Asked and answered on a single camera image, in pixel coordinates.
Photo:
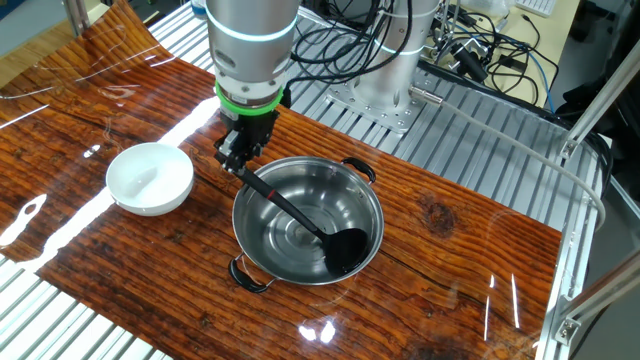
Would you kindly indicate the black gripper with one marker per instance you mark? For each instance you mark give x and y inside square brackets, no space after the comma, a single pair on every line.
[252,130]

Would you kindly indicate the black ladle with red band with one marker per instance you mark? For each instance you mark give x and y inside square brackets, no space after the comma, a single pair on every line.
[345,250]

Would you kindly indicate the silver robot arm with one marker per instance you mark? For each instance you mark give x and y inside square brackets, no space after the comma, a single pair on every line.
[250,50]

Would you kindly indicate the white ceramic bowl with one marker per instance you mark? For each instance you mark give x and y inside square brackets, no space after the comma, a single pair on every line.
[150,180]

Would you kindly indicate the glossy wood grain mat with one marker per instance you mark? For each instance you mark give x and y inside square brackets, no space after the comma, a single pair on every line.
[150,275]

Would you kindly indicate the white keyboard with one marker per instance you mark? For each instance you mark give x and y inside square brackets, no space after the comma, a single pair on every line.
[537,6]

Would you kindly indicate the beige wooden desk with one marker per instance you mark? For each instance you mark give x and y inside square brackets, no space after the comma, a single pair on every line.
[565,30]

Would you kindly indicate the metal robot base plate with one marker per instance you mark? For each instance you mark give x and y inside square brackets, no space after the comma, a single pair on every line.
[395,120]

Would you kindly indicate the aluminium frame post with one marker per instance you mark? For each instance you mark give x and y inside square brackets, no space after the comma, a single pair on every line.
[76,15]

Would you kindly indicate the aluminium frame strut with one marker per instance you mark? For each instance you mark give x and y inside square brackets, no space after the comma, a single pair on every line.
[600,295]
[600,100]

